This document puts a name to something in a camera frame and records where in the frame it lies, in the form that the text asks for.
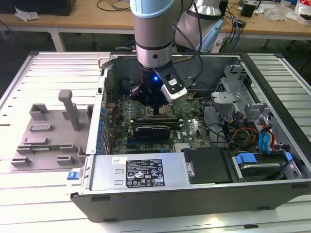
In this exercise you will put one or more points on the small black cube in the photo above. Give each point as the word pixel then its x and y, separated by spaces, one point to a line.
pixel 247 11

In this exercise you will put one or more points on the black power connector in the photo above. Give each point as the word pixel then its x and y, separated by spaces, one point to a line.
pixel 192 96

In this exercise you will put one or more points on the hard disk in blue carrier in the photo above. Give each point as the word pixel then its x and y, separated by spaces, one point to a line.
pixel 246 159

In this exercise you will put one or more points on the green RAM stick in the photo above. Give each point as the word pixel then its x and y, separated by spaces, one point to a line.
pixel 46 147

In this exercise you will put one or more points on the green motherboard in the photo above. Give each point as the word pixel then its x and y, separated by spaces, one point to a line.
pixel 194 143

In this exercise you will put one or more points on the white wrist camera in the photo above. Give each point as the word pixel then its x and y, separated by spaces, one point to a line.
pixel 175 93

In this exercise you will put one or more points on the red white package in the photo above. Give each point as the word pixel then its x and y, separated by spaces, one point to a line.
pixel 303 7

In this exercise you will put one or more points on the silver chipset heat sink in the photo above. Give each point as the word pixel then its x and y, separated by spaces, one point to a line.
pixel 182 147

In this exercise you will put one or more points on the silver power supply unit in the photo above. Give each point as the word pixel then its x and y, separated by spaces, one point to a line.
pixel 104 167

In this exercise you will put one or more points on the clear plastic bags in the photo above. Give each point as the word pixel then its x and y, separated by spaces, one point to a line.
pixel 277 12

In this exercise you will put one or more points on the crumpled white plastic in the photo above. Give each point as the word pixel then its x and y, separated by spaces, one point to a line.
pixel 25 15

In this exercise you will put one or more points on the large black box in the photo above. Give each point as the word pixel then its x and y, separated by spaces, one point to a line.
pixel 43 6

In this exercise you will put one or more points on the black plastic cover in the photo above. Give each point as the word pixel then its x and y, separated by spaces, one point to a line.
pixel 206 167

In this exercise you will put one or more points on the black computer tower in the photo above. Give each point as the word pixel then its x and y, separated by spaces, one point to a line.
pixel 224 8

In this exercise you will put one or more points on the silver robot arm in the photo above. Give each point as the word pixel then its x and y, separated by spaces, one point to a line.
pixel 153 29

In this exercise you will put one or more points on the black graphics card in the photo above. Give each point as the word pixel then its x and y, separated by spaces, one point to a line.
pixel 151 133

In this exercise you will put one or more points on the blue case latch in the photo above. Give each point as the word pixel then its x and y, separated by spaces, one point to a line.
pixel 73 175

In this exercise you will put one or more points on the black PC case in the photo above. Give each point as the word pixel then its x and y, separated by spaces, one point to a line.
pixel 145 206

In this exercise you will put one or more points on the CPU socket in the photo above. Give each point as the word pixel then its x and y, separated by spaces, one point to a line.
pixel 148 115

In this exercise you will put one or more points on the grey parts rack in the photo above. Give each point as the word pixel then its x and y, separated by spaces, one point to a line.
pixel 56 136

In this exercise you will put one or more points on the silver metal drive cage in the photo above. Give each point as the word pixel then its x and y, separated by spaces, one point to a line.
pixel 227 97

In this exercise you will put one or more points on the small black adapter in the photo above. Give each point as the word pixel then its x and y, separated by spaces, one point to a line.
pixel 241 23

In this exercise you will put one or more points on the black round speaker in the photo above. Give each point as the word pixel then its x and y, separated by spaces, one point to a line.
pixel 125 86

